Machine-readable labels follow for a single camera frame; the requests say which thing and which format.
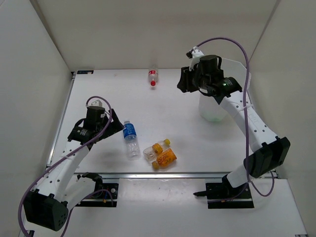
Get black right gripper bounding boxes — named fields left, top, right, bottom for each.
left=178, top=64, right=211, bottom=93

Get red label coke bottle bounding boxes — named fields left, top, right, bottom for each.
left=148, top=65, right=158, bottom=87

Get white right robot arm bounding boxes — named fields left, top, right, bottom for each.
left=177, top=53, right=290, bottom=198

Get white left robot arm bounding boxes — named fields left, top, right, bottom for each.
left=23, top=106, right=123, bottom=231

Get white octagonal bin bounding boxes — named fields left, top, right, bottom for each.
left=198, top=58, right=247, bottom=122

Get blue label water bottle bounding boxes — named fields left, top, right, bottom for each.
left=123, top=119, right=140, bottom=158

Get clear bottle yellow cap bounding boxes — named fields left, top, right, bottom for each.
left=143, top=139, right=170, bottom=161

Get orange label juice bottle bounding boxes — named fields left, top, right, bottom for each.
left=152, top=148, right=177, bottom=170

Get small dark table sticker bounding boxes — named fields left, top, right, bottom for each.
left=77, top=70, right=94, bottom=75

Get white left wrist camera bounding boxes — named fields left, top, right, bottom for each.
left=86, top=99, right=103, bottom=107

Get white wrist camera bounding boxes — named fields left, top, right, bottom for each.
left=86, top=99, right=103, bottom=107
left=187, top=46, right=204, bottom=71

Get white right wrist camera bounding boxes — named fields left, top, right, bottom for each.
left=187, top=46, right=204, bottom=71

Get aluminium table edge rail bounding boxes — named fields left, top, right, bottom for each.
left=71, top=171, right=278, bottom=180

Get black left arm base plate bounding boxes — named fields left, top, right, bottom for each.
left=77, top=172, right=119, bottom=207

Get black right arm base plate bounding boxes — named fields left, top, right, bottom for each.
left=193, top=183, right=254, bottom=209

